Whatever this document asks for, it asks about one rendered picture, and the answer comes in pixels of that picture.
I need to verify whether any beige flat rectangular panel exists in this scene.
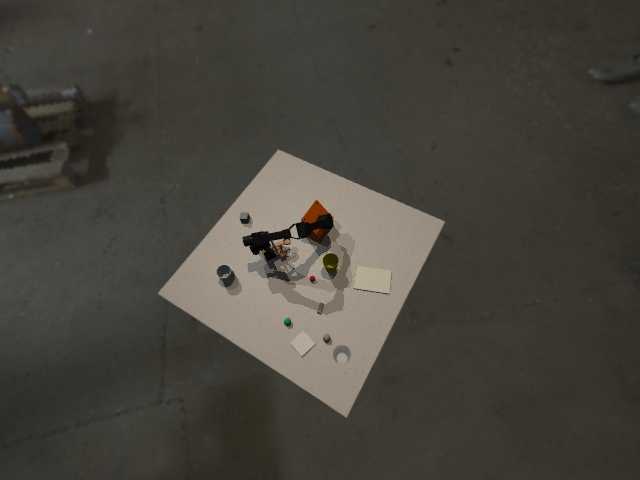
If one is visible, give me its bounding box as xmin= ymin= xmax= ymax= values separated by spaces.
xmin=353 ymin=266 xmax=392 ymax=294

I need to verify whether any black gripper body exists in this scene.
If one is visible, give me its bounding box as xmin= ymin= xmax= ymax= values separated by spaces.
xmin=262 ymin=243 xmax=276 ymax=261

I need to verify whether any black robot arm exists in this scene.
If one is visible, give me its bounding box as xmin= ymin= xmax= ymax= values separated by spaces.
xmin=243 ymin=213 xmax=334 ymax=255

